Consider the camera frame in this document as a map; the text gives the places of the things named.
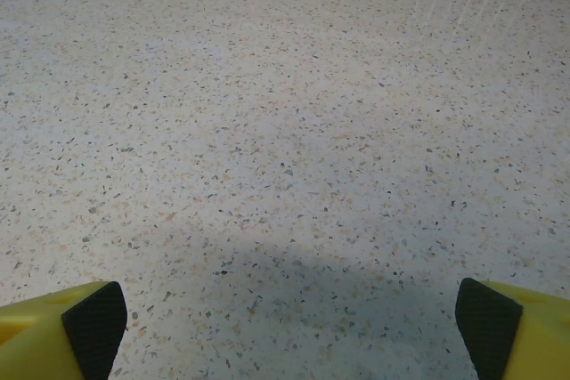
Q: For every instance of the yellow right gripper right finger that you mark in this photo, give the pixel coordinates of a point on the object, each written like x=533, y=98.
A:
x=530, y=335

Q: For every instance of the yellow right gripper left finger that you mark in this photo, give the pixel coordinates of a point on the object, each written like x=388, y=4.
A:
x=40, y=335

